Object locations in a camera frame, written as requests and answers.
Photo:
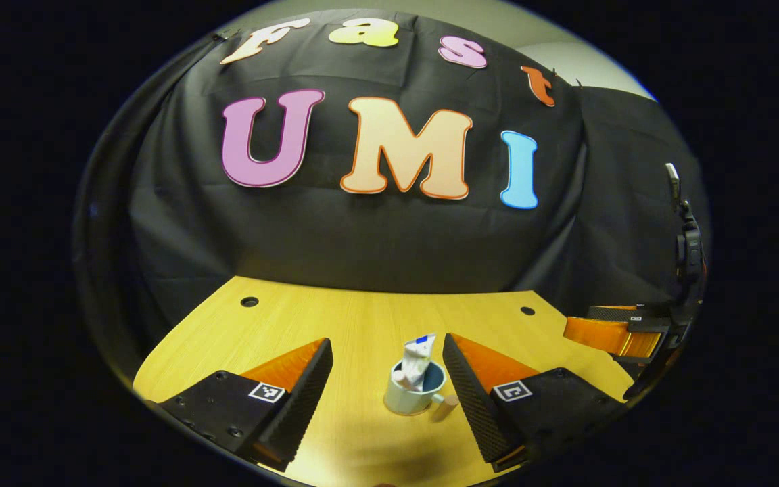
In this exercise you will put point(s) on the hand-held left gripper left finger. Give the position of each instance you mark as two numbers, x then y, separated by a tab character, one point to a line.
305	399

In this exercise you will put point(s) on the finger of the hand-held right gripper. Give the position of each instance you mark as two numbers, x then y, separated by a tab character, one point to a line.
650	327
623	312

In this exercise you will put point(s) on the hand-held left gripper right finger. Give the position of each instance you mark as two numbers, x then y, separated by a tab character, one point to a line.
474	399

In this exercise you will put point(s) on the white toothpaste tube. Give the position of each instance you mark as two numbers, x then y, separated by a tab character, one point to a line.
420	358

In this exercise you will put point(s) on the wooden desktop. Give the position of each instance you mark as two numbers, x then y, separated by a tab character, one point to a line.
362	318

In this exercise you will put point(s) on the black backdrop cloth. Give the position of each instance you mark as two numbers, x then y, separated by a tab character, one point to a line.
362	237

